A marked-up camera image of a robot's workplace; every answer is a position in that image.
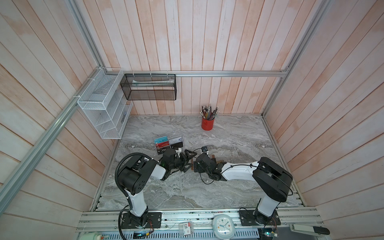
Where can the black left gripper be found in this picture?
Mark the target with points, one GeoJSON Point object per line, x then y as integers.
{"type": "Point", "coordinates": [187, 154]}

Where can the aluminium mounting rail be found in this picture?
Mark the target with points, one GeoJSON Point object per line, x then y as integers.
{"type": "Point", "coordinates": [106, 223]}

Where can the red metal pencil bucket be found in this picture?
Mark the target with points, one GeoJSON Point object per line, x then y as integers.
{"type": "Point", "coordinates": [207, 125]}

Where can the bundle of coloured pencils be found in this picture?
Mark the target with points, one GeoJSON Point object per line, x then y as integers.
{"type": "Point", "coordinates": [208, 113]}

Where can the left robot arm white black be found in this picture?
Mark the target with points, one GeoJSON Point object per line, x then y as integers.
{"type": "Point", "coordinates": [135, 169]}

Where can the green circuit board left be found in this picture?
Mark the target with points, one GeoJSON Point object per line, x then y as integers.
{"type": "Point", "coordinates": [140, 235]}

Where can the green circuit board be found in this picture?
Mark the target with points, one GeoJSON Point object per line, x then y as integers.
{"type": "Point", "coordinates": [140, 235]}
{"type": "Point", "coordinates": [267, 234]}

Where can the black mesh wall basket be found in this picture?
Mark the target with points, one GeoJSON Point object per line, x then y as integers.
{"type": "Point", "coordinates": [149, 87]}

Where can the white analog clock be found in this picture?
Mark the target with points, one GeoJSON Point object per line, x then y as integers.
{"type": "Point", "coordinates": [223, 227]}

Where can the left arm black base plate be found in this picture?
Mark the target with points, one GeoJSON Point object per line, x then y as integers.
{"type": "Point", "coordinates": [147, 220]}

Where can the green circuit board right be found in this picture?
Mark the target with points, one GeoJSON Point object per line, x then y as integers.
{"type": "Point", "coordinates": [267, 234]}

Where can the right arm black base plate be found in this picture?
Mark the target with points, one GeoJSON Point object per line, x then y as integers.
{"type": "Point", "coordinates": [254, 218]}

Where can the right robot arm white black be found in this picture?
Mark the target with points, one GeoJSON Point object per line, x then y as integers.
{"type": "Point", "coordinates": [274, 180]}

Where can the small red white box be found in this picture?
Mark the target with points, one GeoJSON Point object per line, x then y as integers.
{"type": "Point", "coordinates": [186, 229]}

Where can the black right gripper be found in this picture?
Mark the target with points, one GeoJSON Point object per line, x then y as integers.
{"type": "Point", "coordinates": [198, 169]}

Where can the white wire mesh shelf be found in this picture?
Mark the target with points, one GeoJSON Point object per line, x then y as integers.
{"type": "Point", "coordinates": [104, 103]}

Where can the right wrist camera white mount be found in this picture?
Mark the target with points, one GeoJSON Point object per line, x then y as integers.
{"type": "Point", "coordinates": [204, 150]}

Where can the red VIP card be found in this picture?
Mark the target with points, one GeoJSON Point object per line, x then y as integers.
{"type": "Point", "coordinates": [162, 145]}

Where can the black VIP card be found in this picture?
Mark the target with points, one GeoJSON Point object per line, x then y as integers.
{"type": "Point", "coordinates": [160, 151]}

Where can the clear acrylic card display stand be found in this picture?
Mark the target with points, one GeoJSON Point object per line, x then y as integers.
{"type": "Point", "coordinates": [172, 134]}

